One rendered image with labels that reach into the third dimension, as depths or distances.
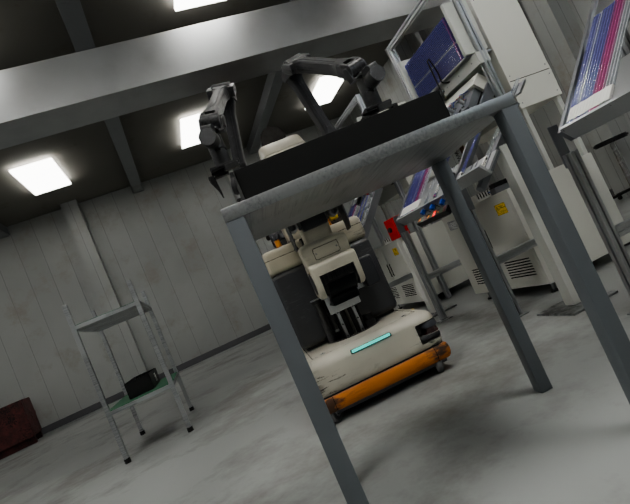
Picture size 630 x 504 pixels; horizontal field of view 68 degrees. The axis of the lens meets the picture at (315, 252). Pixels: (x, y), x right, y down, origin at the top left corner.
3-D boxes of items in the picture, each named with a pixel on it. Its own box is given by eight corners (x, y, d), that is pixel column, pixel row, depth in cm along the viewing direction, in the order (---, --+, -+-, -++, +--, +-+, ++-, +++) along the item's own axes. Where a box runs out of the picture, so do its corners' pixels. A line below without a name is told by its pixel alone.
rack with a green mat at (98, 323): (125, 465, 297) (60, 306, 303) (141, 435, 384) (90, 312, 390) (193, 430, 311) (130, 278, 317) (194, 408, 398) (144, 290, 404)
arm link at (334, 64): (304, 64, 198) (284, 76, 194) (299, 51, 194) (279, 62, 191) (372, 70, 166) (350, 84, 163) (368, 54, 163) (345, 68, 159)
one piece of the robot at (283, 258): (307, 368, 252) (246, 227, 257) (396, 326, 260) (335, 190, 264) (313, 378, 219) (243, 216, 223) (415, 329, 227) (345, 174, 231)
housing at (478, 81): (494, 95, 263) (473, 83, 261) (449, 131, 310) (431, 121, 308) (498, 83, 265) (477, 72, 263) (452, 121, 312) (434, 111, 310)
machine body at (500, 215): (555, 294, 249) (505, 189, 252) (479, 302, 316) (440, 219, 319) (638, 249, 268) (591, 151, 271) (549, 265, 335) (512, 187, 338)
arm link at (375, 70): (358, 61, 168) (341, 72, 165) (371, 43, 157) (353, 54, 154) (378, 89, 169) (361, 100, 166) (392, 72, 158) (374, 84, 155)
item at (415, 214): (459, 198, 247) (447, 192, 245) (405, 225, 310) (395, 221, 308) (459, 196, 247) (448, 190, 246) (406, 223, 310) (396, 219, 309)
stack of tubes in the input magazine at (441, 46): (462, 59, 264) (442, 17, 265) (420, 102, 313) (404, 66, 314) (480, 53, 267) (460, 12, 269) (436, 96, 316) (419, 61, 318)
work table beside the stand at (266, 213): (342, 490, 135) (234, 239, 140) (545, 385, 145) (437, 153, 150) (381, 582, 91) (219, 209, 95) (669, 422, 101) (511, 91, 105)
